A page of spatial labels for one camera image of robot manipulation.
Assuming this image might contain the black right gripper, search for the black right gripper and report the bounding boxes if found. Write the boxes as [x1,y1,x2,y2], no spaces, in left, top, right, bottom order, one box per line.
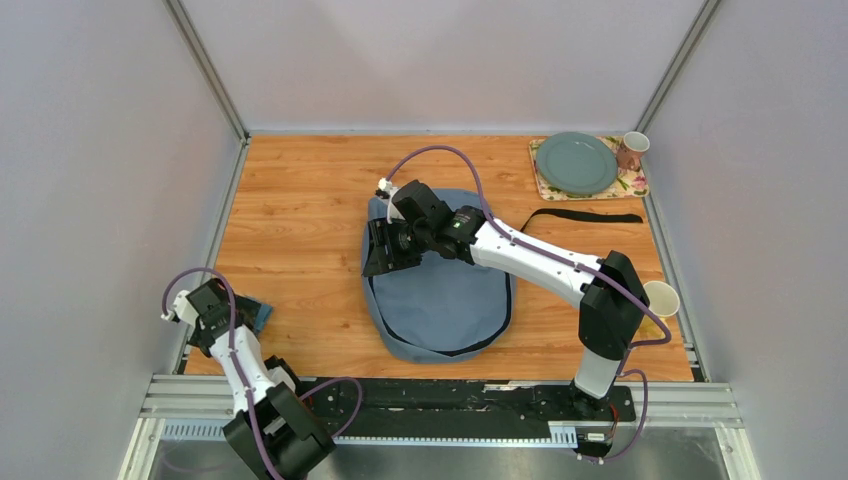
[364,216,432,278]

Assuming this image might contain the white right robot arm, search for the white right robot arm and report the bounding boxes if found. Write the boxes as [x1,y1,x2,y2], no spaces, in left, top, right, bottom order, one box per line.
[362,178,650,419]

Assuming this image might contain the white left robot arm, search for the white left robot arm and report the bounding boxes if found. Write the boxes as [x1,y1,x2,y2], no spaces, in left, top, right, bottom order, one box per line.
[173,279,335,479]

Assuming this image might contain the pink mug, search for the pink mug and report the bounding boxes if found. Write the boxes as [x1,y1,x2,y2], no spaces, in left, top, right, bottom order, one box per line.
[616,131,651,171]

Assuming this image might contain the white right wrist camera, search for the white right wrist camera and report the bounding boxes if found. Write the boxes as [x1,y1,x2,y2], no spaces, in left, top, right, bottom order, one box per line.
[375,177,404,224]

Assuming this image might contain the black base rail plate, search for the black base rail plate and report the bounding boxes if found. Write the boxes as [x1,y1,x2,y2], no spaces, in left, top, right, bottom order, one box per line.
[239,376,637,442]

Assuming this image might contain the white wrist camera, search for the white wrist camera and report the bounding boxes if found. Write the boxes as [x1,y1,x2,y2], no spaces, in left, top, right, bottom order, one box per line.
[375,177,404,224]
[160,290,199,328]

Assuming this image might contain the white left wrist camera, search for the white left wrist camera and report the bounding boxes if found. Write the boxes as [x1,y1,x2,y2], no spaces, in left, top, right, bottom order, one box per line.
[160,290,199,328]

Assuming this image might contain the floral placemat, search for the floral placemat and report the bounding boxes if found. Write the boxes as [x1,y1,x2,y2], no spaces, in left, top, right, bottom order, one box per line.
[528,137,650,201]

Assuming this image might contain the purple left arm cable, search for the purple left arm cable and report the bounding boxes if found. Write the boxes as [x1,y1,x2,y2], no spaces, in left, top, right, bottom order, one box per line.
[161,266,364,480]

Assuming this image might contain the teal round plate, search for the teal round plate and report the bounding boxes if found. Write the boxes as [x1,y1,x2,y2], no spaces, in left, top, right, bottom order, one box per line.
[535,132,618,195]

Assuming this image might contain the yellow mug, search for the yellow mug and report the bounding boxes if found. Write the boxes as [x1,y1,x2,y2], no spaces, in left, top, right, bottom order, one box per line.
[643,280,681,319]

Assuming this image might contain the blue-grey student backpack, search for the blue-grey student backpack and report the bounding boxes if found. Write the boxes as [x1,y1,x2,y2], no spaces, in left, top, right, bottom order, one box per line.
[360,188,645,365]

